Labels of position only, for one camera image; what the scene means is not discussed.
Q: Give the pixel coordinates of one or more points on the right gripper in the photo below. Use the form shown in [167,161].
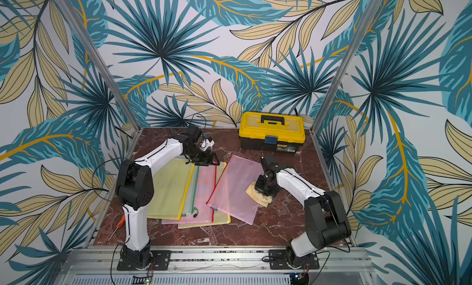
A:
[263,187]

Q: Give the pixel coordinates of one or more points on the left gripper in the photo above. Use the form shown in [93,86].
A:
[206,161]

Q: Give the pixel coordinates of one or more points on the cream wiping cloth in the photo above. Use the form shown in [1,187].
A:
[259,198]

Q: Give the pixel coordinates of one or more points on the pink mesh document bag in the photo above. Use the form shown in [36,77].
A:
[230,194]

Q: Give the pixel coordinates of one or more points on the yellow mesh document bag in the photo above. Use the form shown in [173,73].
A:
[218,216]

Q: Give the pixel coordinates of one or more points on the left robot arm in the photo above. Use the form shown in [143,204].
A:
[135,187]

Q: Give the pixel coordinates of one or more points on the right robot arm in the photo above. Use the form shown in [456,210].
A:
[326,221]

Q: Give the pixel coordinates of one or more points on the yellow-green mesh document bag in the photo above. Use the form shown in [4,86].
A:
[171,185]

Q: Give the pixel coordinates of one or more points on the green-zip clear mesh bag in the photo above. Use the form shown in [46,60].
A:
[189,201]

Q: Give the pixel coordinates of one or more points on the pink red-zip mesh bag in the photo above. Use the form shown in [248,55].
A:
[202,213]

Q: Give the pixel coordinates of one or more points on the yellow black toolbox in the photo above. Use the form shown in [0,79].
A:
[271,132]

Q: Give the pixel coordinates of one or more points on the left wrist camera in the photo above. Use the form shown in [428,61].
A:
[207,143]

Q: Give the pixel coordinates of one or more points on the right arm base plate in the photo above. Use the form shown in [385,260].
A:
[286,259]

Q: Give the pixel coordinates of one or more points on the orange handled screwdriver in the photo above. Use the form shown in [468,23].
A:
[118,226]

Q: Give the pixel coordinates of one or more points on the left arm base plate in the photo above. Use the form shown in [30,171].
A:
[148,260]

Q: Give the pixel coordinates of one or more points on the aluminium front rail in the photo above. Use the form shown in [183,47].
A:
[205,265]

